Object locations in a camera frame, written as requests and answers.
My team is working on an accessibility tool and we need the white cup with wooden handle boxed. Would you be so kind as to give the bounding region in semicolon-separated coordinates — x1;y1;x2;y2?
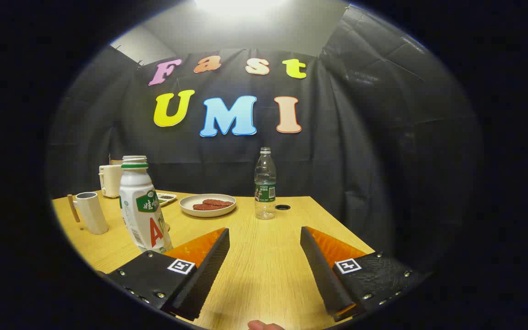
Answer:
67;192;110;235

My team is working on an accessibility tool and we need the clear plastic water bottle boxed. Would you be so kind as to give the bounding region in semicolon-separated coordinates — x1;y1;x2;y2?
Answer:
254;147;277;220

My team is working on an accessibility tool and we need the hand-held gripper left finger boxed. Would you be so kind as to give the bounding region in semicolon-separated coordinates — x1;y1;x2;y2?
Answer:
97;228;231;321

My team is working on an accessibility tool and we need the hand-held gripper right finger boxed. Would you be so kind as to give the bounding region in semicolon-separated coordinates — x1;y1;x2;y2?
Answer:
300;226;429;322

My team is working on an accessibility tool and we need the cream toaster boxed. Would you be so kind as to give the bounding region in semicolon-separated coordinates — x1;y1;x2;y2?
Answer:
99;164;123;198

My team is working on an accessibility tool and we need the black backdrop cloth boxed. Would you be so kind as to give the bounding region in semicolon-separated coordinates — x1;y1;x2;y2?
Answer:
46;5;482;271

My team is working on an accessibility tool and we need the white juice bottle green label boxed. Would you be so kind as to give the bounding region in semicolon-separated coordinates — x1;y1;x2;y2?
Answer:
119;156;173;254

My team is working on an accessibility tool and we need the wooden table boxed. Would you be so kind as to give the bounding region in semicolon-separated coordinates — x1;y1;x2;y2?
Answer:
52;190;377;330

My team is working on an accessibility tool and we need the white round plate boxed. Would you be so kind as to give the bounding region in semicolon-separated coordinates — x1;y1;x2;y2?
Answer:
179;194;237;218

